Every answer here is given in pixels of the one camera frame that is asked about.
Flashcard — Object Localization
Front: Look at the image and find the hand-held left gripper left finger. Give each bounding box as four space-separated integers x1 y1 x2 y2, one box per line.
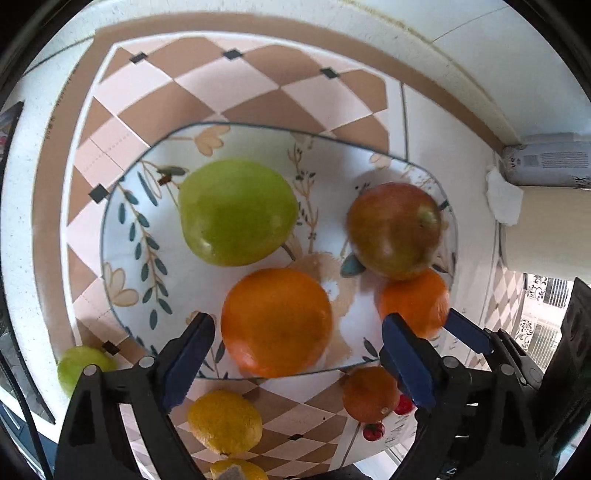
54 312 217 480

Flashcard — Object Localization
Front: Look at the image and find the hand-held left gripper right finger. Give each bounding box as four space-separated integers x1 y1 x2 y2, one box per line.
379 313 542 480

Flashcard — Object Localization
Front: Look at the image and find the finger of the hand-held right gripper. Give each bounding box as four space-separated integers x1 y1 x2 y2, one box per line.
443 308 544 393

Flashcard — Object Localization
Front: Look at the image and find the small orange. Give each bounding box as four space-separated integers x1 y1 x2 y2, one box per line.
379 268 451 340
342 366 402 424

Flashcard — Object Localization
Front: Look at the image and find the large orange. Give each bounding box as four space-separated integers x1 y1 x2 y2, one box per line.
220 268 334 379

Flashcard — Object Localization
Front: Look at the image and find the floral ceramic plate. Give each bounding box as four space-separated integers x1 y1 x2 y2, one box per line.
99 122 459 381

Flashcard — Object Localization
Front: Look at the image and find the yellow lemon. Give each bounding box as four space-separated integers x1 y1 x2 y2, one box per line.
187 390 264 457
210 458 269 480

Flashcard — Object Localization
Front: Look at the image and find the small green fruit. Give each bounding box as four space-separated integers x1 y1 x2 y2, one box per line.
57 345 118 398

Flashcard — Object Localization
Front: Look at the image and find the cream cylinder container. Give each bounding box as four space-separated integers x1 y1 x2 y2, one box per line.
501 185 591 273

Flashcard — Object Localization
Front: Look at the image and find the red apple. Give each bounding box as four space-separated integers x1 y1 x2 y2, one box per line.
346 182 444 281

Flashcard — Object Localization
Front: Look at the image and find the white tissue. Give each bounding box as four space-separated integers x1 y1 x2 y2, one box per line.
486 166 525 227

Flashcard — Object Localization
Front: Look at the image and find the green apple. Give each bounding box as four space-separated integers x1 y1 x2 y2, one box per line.
178 159 298 267

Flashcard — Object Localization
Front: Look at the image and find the grey labelled package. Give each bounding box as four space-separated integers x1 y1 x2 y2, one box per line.
502 133 591 189

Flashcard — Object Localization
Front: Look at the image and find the brown checkered table mat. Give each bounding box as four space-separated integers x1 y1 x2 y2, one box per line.
31 13 504 476

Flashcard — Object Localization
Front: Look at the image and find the black cable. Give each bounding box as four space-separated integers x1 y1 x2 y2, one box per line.
0 305 52 480

